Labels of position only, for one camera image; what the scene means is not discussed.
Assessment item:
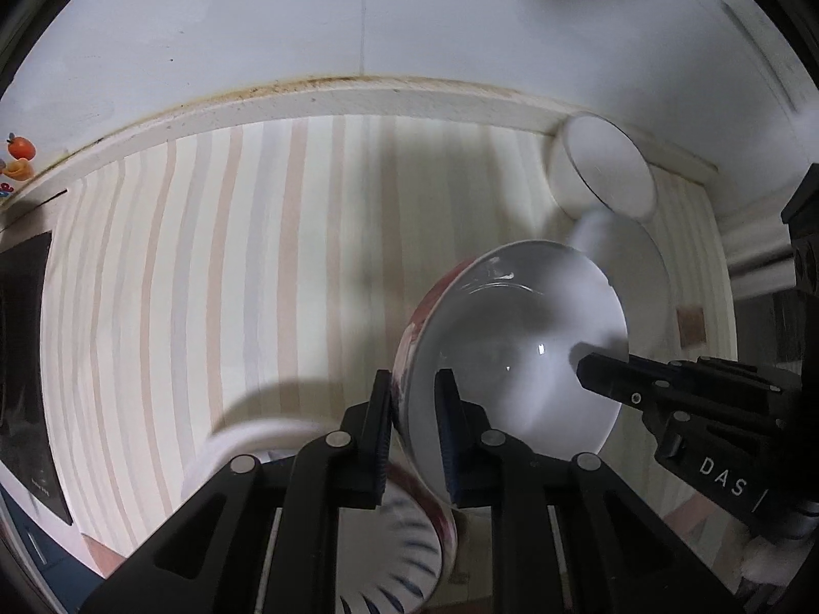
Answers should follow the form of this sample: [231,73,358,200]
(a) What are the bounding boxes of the white plate blue leaves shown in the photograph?
[335,483,444,614]

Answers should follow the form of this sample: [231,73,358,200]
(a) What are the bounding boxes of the bowl with coloured hearts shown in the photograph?
[568,209,671,358]

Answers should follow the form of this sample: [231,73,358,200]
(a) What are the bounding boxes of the brown label patch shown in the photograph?
[676,305,706,349]

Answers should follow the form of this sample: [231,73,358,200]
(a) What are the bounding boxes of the blue cabinet door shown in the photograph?
[2,489,103,612]

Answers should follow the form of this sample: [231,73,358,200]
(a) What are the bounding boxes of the colourful fruit sticker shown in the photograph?
[0,133,36,200]

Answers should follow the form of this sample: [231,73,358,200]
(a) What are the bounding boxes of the striped table mat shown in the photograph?
[37,114,737,577]

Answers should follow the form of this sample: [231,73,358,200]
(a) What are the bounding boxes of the oval plate pink flowers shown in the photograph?
[387,463,458,585]

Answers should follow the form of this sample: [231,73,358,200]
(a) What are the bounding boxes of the small white bowl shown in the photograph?
[547,114,658,222]

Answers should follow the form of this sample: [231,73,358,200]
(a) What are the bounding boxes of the white plate grey flower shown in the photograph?
[181,417,339,502]

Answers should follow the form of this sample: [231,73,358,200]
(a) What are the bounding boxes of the black stove top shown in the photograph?
[2,231,72,524]

